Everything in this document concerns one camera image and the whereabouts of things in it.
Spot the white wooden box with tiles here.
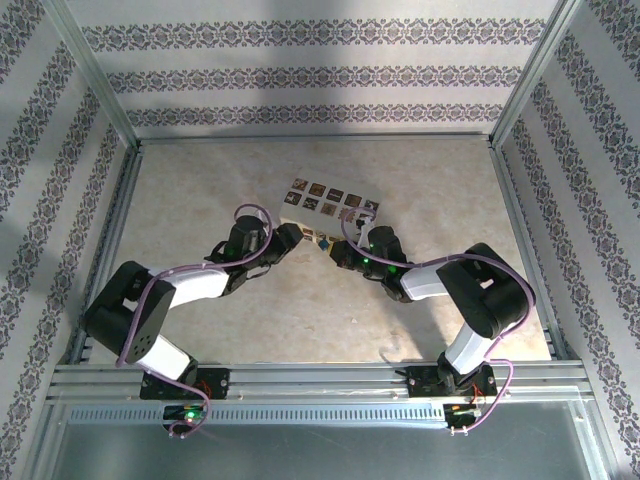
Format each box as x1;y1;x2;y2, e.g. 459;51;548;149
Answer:
279;177;382;251

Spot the small circuit board orange light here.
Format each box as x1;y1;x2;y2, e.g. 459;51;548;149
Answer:
443;403;485;419

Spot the small circuit board green light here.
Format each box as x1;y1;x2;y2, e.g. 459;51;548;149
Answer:
163;404;207;422

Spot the grey metal sheet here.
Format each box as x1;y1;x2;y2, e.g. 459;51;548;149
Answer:
29;404;616;480

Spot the short aluminium frame rail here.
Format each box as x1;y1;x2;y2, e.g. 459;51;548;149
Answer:
137;132;496;147

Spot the wide aluminium mounting rail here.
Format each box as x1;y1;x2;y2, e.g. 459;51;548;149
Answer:
47;362;594;404

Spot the aluminium side frame rail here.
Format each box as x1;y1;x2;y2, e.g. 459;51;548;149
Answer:
488;143;571;361
67;144;146;366

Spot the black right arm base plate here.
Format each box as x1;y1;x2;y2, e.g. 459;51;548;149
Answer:
405;366;496;400

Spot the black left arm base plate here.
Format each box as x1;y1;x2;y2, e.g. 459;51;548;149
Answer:
139;366;232;401

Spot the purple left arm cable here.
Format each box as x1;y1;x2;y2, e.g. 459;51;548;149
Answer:
114;202;276;441

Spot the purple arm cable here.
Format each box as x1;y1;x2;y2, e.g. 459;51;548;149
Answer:
114;202;276;441
339;207;537;436

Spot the grey slotted cable duct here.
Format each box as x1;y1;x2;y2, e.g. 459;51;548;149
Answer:
69;401;449;426

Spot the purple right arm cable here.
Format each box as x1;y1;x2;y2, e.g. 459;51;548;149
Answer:
339;207;537;436

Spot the aluminium frame post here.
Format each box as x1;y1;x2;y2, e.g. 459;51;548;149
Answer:
487;0;586;149
42;0;144;149

